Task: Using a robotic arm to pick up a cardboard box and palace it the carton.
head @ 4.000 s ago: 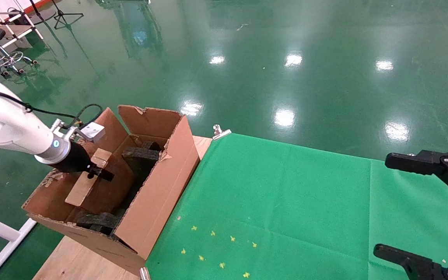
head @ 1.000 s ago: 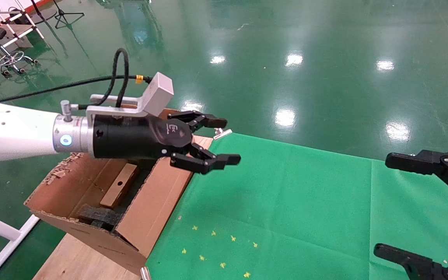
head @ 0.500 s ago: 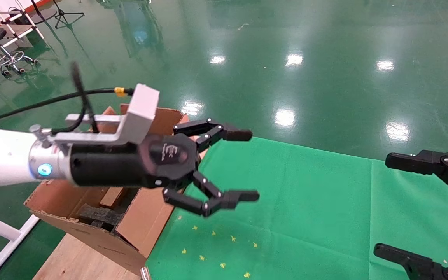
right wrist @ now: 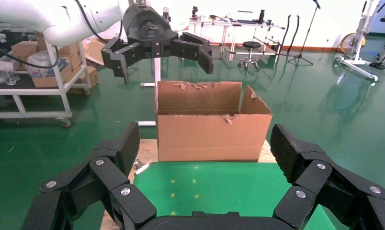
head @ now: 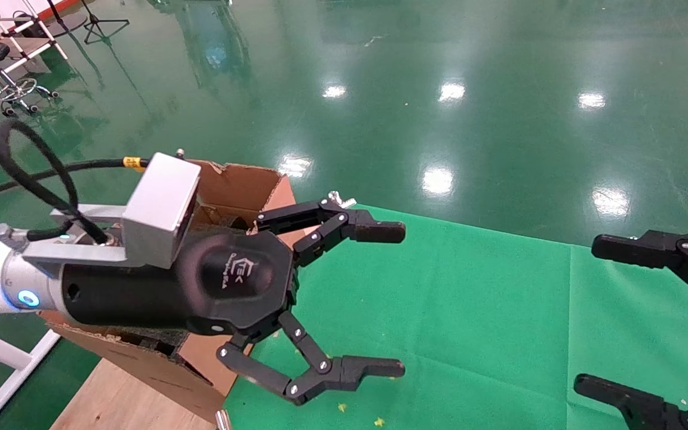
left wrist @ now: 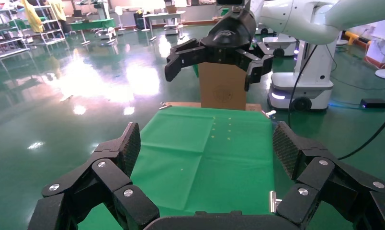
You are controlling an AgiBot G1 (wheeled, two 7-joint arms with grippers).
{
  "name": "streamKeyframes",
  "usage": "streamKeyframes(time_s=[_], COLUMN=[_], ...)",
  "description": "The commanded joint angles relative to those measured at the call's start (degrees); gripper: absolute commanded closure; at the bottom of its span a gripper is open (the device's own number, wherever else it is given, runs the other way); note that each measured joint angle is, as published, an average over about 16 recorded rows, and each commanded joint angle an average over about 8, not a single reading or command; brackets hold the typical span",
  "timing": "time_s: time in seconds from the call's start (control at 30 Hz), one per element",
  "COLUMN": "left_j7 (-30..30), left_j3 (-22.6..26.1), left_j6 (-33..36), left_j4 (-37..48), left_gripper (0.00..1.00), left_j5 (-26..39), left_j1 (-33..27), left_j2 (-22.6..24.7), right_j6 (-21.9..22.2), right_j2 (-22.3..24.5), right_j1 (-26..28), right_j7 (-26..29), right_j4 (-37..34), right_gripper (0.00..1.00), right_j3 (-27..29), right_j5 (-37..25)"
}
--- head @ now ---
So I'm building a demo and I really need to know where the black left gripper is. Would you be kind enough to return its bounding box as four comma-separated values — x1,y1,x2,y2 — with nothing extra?
60,197,406,406

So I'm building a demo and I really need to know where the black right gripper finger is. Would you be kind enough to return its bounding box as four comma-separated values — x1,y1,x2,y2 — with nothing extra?
573,375,688,430
591,228,688,314

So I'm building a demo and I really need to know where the large open cardboard carton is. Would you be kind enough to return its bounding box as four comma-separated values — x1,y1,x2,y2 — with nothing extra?
39,158,315,425

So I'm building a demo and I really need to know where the green table cloth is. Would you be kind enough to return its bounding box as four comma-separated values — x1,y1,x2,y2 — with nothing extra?
223,203,688,430

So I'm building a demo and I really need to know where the black foam padding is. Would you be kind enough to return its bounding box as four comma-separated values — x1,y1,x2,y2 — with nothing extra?
120,327,192,359

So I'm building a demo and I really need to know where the black tripod stand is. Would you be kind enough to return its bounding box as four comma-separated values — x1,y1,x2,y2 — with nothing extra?
45,0,131,45

